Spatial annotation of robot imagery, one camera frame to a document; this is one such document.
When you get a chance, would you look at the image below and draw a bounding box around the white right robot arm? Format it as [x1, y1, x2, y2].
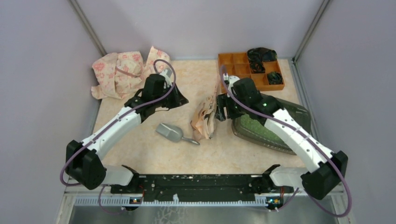
[217, 74, 350, 200]

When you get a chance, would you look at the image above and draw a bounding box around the dark cloth on tray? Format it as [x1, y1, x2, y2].
[247, 47, 277, 74]

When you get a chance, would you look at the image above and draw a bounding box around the dark green litter box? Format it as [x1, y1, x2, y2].
[232, 98, 312, 155]

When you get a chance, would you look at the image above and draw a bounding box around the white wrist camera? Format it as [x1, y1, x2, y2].
[160, 69, 172, 88]
[225, 76, 240, 91]

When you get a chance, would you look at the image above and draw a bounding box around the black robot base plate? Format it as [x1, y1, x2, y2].
[111, 174, 295, 210]

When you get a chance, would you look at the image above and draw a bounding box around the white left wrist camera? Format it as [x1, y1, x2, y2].
[160, 69, 172, 88]

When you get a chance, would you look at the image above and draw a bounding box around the orange compartment tray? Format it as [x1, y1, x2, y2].
[218, 52, 285, 91]

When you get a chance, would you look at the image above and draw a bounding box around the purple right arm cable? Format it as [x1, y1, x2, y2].
[219, 65, 353, 217]

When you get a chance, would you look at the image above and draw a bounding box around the pink patterned cloth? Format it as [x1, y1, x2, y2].
[91, 46, 170, 99]

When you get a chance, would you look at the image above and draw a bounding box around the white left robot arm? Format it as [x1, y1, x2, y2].
[63, 74, 189, 193]

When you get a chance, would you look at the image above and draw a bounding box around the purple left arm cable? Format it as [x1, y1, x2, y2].
[59, 59, 177, 216]

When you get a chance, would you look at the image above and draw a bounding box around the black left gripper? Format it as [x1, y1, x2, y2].
[154, 82, 189, 109]

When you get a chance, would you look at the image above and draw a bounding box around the small dark cloth ball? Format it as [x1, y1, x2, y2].
[267, 71, 283, 85]

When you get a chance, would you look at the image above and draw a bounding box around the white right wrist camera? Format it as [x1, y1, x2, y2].
[225, 76, 240, 91]

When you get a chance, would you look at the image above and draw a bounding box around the grey metal scoop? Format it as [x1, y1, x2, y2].
[156, 123, 200, 145]

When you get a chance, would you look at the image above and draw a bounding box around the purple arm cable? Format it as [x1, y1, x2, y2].
[59, 59, 177, 216]
[219, 65, 353, 217]

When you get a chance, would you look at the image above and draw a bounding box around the orange cat litter bag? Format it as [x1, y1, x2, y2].
[190, 77, 220, 142]

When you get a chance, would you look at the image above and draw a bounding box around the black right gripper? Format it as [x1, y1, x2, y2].
[214, 91, 248, 121]

